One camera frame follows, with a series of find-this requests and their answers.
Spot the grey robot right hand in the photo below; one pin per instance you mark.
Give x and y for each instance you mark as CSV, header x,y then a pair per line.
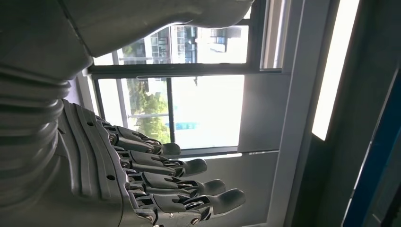
x,y
94,175

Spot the ceiling light strip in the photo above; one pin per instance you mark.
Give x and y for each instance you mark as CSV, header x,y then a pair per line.
x,y
335,69

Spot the dark window frame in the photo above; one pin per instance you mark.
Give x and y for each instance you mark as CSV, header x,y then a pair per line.
x,y
175,69

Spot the blue overhead rail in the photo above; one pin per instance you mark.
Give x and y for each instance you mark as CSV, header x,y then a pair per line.
x,y
376,163

